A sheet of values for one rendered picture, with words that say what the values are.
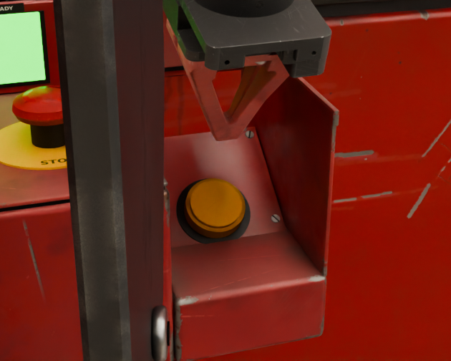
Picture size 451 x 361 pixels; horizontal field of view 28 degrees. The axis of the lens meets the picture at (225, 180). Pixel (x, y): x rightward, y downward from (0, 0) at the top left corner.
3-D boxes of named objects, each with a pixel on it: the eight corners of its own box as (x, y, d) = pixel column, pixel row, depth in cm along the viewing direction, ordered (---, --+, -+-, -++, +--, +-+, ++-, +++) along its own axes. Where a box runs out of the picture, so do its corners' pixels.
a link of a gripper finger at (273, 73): (254, 84, 58) (270, -50, 51) (293, 155, 53) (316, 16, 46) (150, 96, 56) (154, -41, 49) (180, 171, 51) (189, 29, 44)
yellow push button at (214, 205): (189, 249, 57) (194, 234, 55) (176, 197, 58) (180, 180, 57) (245, 240, 58) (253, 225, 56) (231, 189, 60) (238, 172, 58)
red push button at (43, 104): (20, 170, 49) (13, 109, 48) (13, 142, 53) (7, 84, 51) (92, 162, 51) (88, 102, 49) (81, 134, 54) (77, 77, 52)
